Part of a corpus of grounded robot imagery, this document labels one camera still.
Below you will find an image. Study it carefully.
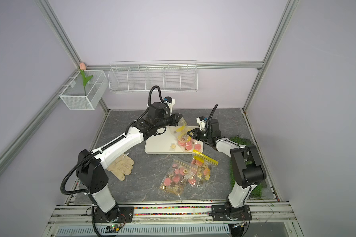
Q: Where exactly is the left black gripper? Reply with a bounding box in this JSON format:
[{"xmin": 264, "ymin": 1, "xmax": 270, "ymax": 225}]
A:
[{"xmin": 156, "ymin": 112, "xmax": 183, "ymax": 130}]

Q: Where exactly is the poured wrapped cookie pile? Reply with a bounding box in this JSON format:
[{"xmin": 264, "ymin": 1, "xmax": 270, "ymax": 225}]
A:
[{"xmin": 169, "ymin": 138, "xmax": 204, "ymax": 153}]

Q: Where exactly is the white rectangular tray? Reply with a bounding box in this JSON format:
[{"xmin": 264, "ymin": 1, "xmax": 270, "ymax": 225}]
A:
[{"xmin": 144, "ymin": 127, "xmax": 192, "ymax": 155}]

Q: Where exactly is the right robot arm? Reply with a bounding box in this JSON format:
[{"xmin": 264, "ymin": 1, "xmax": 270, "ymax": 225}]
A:
[{"xmin": 187, "ymin": 105, "xmax": 267, "ymax": 222}]

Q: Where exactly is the pink artificial tulip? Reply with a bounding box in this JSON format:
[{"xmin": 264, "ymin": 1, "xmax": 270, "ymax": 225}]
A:
[{"xmin": 79, "ymin": 62, "xmax": 93, "ymax": 96}]

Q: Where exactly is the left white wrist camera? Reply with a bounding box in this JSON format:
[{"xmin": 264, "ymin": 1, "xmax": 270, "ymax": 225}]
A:
[{"xmin": 164, "ymin": 96, "xmax": 175, "ymax": 116}]

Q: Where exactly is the white mesh wall box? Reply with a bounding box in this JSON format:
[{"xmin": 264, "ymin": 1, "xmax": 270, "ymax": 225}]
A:
[{"xmin": 59, "ymin": 70, "xmax": 109, "ymax": 111}]

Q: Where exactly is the beige work glove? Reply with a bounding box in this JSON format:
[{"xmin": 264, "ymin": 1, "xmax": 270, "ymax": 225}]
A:
[{"xmin": 106, "ymin": 155, "xmax": 134, "ymax": 181}]

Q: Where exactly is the cookie ziploc bag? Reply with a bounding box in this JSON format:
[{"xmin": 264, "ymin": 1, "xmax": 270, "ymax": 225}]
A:
[
  {"xmin": 171, "ymin": 118, "xmax": 188, "ymax": 142},
  {"xmin": 160, "ymin": 157, "xmax": 197, "ymax": 196},
  {"xmin": 188, "ymin": 150, "xmax": 219, "ymax": 188}
]

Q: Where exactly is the white wire wall basket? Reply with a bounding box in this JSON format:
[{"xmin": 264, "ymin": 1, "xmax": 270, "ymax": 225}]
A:
[{"xmin": 108, "ymin": 60, "xmax": 198, "ymax": 92}]

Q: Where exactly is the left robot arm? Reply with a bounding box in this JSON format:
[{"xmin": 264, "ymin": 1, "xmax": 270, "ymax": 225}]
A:
[{"xmin": 60, "ymin": 86, "xmax": 183, "ymax": 222}]

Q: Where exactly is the green artificial grass mat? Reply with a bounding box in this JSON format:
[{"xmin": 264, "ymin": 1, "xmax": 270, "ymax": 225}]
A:
[{"xmin": 230, "ymin": 136, "xmax": 267, "ymax": 198}]

